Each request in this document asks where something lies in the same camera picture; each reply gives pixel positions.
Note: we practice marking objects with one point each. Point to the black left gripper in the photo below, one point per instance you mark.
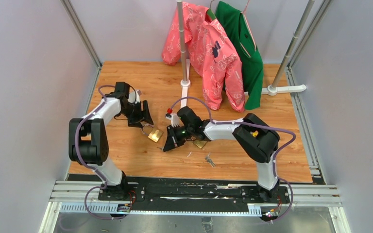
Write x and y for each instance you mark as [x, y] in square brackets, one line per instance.
[142, 116]

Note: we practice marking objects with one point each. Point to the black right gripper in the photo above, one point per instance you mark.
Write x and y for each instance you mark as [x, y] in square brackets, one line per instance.
[172, 141]

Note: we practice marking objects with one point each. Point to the brass padlock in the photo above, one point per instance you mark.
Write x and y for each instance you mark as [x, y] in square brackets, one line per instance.
[152, 132]
[200, 144]

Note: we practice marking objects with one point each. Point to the yellow padlock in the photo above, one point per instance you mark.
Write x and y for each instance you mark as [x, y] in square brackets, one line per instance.
[254, 133]

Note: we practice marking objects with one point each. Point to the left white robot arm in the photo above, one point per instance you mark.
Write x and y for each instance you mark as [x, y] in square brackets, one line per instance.
[87, 139]

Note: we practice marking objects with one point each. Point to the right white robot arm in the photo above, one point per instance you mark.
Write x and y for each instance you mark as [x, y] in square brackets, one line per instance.
[257, 139]

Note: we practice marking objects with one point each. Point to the white clothes rack left pole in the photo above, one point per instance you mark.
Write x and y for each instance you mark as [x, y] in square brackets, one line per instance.
[185, 82]

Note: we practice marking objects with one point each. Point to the white clothes rack pole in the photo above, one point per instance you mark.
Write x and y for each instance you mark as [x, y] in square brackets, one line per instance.
[273, 89]
[185, 82]

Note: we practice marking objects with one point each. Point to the pink patterned jacket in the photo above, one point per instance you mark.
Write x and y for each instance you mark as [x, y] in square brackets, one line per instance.
[213, 56]

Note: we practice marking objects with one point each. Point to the white clothes rack right pole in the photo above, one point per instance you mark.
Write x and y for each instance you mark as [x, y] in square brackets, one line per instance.
[273, 89]

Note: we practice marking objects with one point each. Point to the green shirt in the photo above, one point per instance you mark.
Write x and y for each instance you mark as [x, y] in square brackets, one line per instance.
[238, 31]

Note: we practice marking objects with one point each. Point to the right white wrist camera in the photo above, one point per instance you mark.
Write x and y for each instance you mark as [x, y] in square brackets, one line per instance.
[173, 117]

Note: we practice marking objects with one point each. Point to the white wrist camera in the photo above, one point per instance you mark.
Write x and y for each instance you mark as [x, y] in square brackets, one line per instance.
[136, 96]
[173, 117]

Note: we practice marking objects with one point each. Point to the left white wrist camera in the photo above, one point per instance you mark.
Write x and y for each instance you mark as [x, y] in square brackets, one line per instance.
[136, 96]

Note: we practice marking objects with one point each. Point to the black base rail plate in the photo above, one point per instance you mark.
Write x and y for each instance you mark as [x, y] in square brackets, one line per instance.
[194, 195]

